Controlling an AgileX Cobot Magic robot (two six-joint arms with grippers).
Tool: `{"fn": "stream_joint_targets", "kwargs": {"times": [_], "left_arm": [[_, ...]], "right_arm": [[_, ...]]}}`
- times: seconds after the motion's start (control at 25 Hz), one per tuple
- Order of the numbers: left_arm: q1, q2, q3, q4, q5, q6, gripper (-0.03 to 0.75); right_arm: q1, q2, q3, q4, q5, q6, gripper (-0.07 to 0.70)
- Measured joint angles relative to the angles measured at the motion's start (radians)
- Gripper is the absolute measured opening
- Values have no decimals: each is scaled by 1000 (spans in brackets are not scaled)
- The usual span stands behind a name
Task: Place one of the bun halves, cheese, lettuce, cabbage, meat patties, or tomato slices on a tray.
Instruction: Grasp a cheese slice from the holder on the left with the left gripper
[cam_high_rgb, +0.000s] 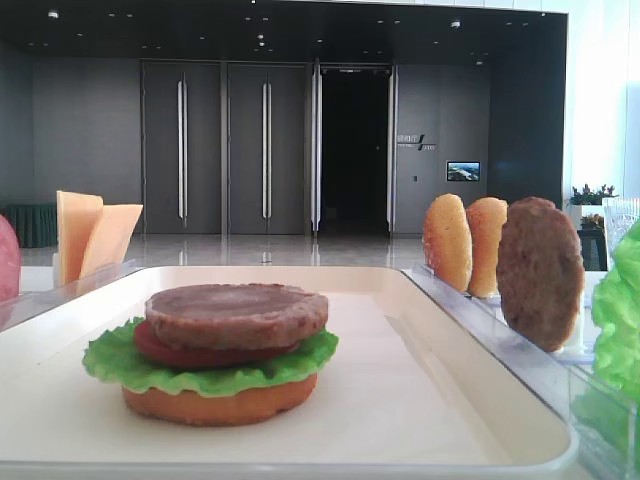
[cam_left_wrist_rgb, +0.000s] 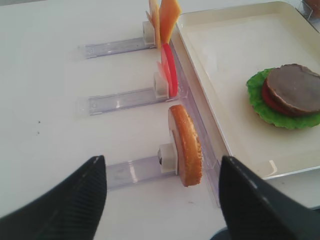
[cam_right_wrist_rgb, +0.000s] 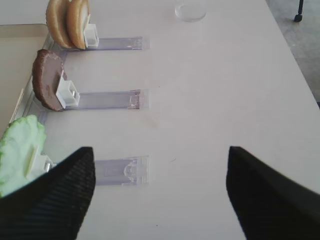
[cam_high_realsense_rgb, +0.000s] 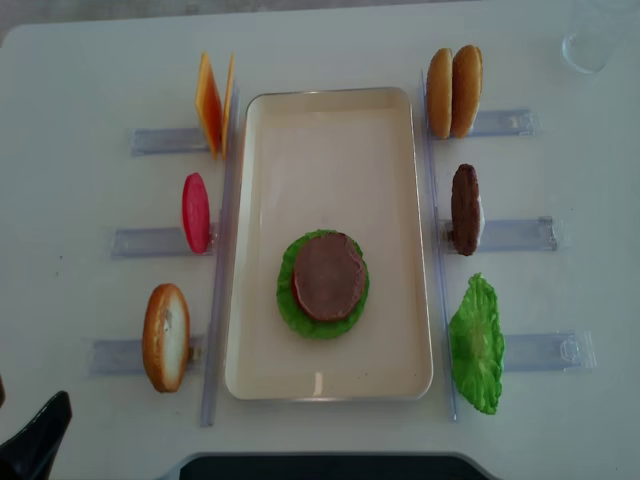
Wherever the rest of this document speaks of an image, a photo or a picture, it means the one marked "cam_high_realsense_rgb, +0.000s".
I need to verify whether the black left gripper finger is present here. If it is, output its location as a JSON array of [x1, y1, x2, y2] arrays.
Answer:
[[1, 391, 72, 480]]

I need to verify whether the orange cheese slice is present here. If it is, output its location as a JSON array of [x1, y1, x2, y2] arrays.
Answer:
[[194, 51, 222, 159], [221, 53, 235, 159]]

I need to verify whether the sliced bread standing left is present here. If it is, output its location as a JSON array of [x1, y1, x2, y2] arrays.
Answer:
[[142, 283, 190, 393]]

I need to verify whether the red tomato slice standing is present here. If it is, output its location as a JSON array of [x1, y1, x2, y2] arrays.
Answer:
[[182, 173, 210, 254]]

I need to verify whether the green lettuce leaf on stack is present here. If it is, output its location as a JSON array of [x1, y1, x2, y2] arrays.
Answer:
[[276, 229, 370, 339]]

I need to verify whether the red tomato slice on stack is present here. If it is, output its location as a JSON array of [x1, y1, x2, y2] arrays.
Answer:
[[290, 272, 304, 312]]

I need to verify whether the brown meat patty on stack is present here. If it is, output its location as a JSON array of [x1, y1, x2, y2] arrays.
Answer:
[[293, 232, 368, 322]]

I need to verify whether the green standing lettuce leaf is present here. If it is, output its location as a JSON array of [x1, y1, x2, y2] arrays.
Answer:
[[449, 273, 505, 415]]

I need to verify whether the brown standing meat patty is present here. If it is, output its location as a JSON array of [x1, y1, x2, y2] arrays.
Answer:
[[451, 164, 481, 256]]

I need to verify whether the black base panel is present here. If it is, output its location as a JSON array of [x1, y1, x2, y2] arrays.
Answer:
[[180, 454, 487, 480]]

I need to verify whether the cream rectangular tray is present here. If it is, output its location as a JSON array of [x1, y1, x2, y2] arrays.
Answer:
[[224, 87, 433, 401]]

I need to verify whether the left standing bun half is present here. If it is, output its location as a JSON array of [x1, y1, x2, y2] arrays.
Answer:
[[426, 48, 453, 139]]

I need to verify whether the standing bun half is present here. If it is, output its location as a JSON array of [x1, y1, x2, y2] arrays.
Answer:
[[451, 45, 483, 138], [426, 48, 453, 139]]

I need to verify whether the right standing bun half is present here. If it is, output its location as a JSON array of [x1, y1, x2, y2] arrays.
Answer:
[[451, 45, 483, 138]]

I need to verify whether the clear drinking glass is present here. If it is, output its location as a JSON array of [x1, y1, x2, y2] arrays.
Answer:
[[561, 25, 625, 74]]

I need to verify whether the clear left holder rail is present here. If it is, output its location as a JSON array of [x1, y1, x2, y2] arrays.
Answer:
[[88, 81, 240, 427]]

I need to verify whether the clear holder rail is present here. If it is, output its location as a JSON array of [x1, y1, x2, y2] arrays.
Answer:
[[417, 68, 598, 423], [88, 81, 240, 427]]

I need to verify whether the clear right holder rail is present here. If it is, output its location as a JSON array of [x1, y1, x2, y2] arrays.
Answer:
[[417, 68, 598, 423]]

